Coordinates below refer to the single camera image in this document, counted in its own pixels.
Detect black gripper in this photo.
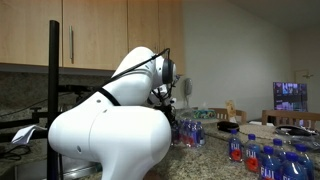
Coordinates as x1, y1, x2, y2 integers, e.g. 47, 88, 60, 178
156, 105, 175, 122

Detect Fiji water bottle moved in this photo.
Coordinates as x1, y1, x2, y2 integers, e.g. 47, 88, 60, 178
259, 146, 281, 180
282, 152, 307, 180

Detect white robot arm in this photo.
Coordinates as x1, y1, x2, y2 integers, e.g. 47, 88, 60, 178
48, 47, 171, 180

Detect shrink-wrapped Fiji bottle pack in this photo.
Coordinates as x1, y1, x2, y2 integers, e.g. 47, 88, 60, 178
171, 120, 206, 147

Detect Fiji bottle far left row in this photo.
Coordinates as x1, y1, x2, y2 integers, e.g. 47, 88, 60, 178
228, 129, 243, 162

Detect fiji bottle in row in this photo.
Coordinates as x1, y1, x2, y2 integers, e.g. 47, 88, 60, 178
273, 138, 286, 161
295, 144, 314, 180
244, 134, 261, 173

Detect tissue box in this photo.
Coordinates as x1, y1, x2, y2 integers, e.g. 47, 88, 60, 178
193, 109, 216, 119

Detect wooden chair near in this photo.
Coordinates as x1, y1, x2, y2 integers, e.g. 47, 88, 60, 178
213, 108, 247, 124

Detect wooden chair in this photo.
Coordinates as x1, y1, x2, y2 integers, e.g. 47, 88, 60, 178
262, 110, 320, 129
213, 108, 247, 124

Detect black glasses case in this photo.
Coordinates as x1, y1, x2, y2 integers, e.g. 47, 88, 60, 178
217, 121, 240, 132

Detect wooden upper cabinets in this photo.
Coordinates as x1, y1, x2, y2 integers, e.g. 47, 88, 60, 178
0, 0, 185, 75

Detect wooden chair far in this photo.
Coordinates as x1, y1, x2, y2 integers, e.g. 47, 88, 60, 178
262, 110, 320, 129

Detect television screen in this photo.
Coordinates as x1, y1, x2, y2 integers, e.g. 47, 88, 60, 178
273, 82, 308, 112

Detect white paper tag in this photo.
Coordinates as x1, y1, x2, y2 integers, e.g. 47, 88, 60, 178
11, 125, 44, 145

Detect wall phone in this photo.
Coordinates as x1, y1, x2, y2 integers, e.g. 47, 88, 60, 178
184, 78, 193, 96

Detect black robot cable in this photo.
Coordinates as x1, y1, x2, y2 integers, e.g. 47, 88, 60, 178
66, 47, 172, 111

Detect black camera stand pole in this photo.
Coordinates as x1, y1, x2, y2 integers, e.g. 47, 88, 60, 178
0, 19, 98, 180

